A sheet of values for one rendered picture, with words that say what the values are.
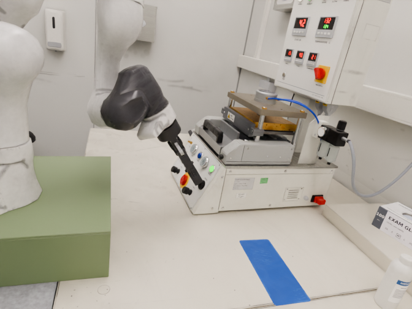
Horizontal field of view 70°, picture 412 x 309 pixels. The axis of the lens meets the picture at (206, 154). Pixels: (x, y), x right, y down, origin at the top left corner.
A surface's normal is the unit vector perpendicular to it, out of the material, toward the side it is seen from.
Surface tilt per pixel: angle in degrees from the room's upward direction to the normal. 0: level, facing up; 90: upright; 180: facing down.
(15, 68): 103
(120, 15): 88
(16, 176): 82
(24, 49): 72
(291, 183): 90
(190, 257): 0
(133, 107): 76
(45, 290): 0
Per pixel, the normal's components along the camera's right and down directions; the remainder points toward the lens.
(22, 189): 0.87, 0.15
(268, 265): 0.16, -0.92
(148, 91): 0.51, 0.24
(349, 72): 0.33, 0.39
